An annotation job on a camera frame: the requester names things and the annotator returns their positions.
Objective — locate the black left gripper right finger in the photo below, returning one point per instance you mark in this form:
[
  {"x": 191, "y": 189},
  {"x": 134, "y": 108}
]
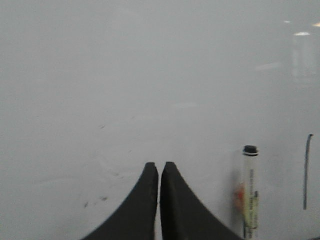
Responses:
[{"x": 183, "y": 216}]

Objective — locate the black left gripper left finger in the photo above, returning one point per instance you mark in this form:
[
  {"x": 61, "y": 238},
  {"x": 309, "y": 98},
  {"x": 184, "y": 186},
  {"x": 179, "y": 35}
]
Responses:
[{"x": 135, "y": 217}]

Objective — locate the white whiteboard marker pen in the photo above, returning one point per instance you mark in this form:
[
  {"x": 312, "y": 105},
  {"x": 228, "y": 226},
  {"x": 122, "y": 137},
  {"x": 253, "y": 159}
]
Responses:
[{"x": 247, "y": 195}]

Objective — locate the large whiteboard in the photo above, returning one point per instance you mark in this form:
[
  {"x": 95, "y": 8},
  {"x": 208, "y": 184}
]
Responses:
[{"x": 92, "y": 90}]

